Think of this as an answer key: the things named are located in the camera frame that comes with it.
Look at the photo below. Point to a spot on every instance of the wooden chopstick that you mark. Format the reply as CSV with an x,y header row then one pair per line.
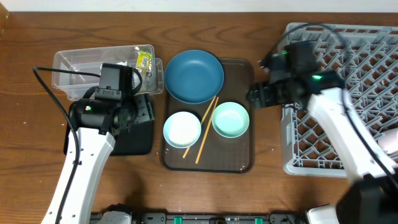
x,y
202,120
206,131

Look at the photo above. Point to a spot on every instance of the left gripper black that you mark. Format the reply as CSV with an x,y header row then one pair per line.
x,y
143,108

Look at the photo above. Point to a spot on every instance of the blue plate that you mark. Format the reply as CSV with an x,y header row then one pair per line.
x,y
194,76

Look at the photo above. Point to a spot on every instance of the grey dishwasher rack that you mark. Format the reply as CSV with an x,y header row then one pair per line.
x,y
366,57

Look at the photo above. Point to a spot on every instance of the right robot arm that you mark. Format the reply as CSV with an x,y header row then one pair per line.
x,y
339,84

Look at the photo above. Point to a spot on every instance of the clear plastic bin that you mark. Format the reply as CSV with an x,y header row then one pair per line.
x,y
91,60

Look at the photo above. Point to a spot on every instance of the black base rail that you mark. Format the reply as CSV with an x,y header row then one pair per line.
x,y
121,213

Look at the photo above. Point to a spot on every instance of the wooden chopstick left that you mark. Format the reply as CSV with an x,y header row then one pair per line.
x,y
202,120

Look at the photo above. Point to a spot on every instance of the mint green bowl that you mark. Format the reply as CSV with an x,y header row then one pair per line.
x,y
230,120

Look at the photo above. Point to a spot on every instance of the black tray bin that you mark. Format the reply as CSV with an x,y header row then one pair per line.
x,y
95,123

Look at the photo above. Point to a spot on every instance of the yellow green wrapper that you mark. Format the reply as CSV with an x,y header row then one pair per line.
x,y
144,64

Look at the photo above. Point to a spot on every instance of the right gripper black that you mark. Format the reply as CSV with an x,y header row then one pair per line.
x,y
263,96

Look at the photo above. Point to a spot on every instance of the light blue bowl with rice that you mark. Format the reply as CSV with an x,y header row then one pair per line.
x,y
182,129

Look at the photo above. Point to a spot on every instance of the brown serving tray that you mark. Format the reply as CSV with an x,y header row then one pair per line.
x,y
219,154

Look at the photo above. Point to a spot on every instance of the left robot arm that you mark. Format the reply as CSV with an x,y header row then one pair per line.
x,y
75,193

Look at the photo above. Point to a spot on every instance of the wooden chopstick right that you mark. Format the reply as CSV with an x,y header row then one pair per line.
x,y
206,131

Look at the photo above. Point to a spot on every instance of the pink white cup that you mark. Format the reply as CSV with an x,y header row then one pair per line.
x,y
388,142

